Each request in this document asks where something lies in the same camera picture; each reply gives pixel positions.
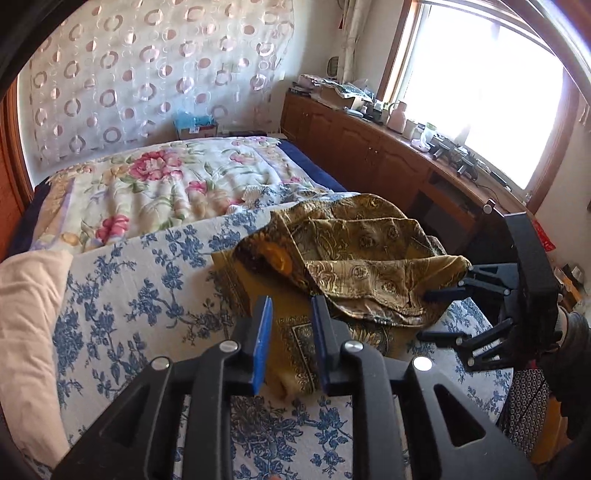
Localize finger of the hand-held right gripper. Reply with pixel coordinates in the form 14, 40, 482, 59
418, 318, 515, 372
422, 263, 525, 303

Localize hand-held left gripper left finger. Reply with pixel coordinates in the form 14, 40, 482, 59
51, 295, 275, 480

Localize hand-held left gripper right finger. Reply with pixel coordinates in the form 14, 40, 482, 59
310, 295, 539, 480

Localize golden patterned shirt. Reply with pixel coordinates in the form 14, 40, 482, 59
210, 194, 472, 398

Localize person's right forearm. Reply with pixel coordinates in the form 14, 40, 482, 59
538, 307, 591, 439

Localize person's dotted pants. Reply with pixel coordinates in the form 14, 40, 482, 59
501, 369, 552, 457

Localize black gadget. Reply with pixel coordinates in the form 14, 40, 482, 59
429, 141, 483, 178

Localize white sheet with blue flowers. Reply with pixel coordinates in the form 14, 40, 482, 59
25, 185, 513, 480

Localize small white container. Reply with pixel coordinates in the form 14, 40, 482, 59
413, 122, 437, 151

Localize pale thermos jug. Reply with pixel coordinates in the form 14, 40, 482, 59
387, 100, 409, 132

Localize window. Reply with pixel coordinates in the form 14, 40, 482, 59
379, 0, 583, 204

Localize wooden cabinet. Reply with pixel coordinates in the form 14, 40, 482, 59
279, 88, 532, 241

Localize pink floral blanket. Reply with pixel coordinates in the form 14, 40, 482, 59
28, 136, 333, 254

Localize cardboard box with blue packs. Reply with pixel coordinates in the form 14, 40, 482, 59
173, 110, 219, 138

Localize pale pink pillow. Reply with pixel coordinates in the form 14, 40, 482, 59
0, 249, 75, 467

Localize open cardboard box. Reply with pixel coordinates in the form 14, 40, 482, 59
318, 85, 368, 109

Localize beige window curtain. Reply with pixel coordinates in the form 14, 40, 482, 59
339, 0, 370, 81

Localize sheer circle-patterned curtain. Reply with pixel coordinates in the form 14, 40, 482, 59
18, 0, 296, 169

